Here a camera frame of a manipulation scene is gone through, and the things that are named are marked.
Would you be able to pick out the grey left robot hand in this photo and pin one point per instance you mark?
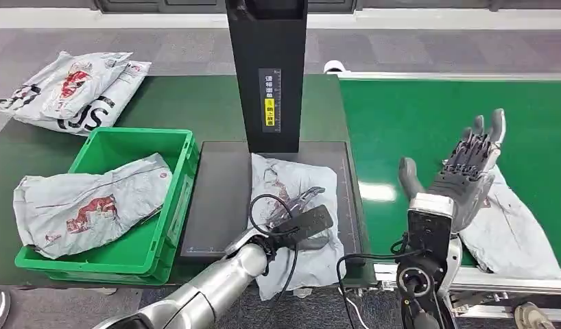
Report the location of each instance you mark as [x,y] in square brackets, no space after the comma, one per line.
[303,200]

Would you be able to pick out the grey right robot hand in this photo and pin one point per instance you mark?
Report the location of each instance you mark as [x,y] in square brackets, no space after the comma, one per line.
[467,190]

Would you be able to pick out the grey parcel bag red print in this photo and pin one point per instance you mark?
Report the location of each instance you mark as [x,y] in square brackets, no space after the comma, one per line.
[103,190]

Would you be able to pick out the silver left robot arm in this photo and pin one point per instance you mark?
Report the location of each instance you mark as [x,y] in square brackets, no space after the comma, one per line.
[226,277]

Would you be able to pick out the black flat scanner base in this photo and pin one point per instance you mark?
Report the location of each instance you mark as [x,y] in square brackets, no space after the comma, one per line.
[217,204]

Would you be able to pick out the black yellow column label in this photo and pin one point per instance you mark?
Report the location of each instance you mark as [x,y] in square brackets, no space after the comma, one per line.
[270,113]

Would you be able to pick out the white tape scrap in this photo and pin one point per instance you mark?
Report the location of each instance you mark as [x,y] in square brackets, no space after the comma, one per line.
[304,293]

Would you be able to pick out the green conveyor belt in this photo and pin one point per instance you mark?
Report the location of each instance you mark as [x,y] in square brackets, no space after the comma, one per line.
[398,113]

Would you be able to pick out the black scanner column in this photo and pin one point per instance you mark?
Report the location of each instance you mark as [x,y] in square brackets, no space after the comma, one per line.
[248,91]

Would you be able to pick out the white tape roll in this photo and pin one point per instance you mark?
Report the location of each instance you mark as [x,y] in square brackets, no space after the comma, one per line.
[335,66]

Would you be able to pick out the grey caster wheel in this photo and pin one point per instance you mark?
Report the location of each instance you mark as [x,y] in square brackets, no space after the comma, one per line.
[532,318]

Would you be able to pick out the green plastic crate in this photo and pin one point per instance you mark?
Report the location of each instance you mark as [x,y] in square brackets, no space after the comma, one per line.
[126,145]

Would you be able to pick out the white parcel bag black letters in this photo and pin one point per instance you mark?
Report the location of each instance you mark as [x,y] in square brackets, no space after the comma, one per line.
[111,104]

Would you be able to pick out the white parcel bag red print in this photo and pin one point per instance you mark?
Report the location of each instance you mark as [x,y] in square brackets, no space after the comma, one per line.
[58,91]

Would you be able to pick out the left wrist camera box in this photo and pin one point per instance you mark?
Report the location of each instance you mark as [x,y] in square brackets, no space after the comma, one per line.
[308,222]

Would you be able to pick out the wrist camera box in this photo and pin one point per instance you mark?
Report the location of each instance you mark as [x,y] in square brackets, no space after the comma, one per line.
[428,236]
[308,222]

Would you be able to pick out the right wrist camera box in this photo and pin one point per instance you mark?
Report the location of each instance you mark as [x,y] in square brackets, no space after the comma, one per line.
[428,236]

